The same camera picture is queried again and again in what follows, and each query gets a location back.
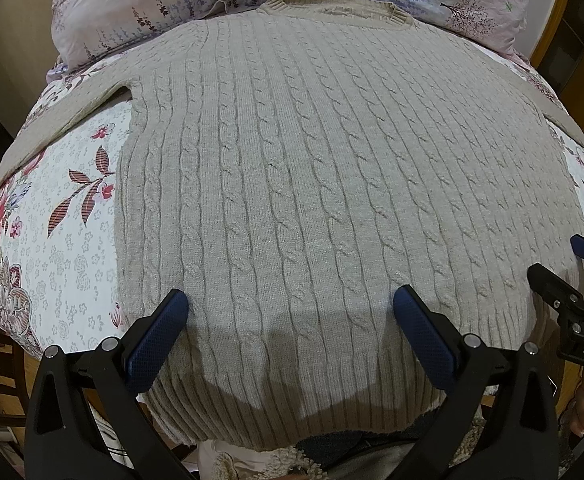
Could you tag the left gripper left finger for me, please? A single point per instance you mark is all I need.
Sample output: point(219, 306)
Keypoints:
point(62, 439)

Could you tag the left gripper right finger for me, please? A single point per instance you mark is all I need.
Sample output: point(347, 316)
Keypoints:
point(520, 437)

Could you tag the beige cable-knit sweater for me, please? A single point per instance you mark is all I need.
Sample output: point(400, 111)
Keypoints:
point(289, 168)

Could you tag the floral bed sheet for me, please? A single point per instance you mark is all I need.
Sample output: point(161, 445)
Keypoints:
point(58, 262)

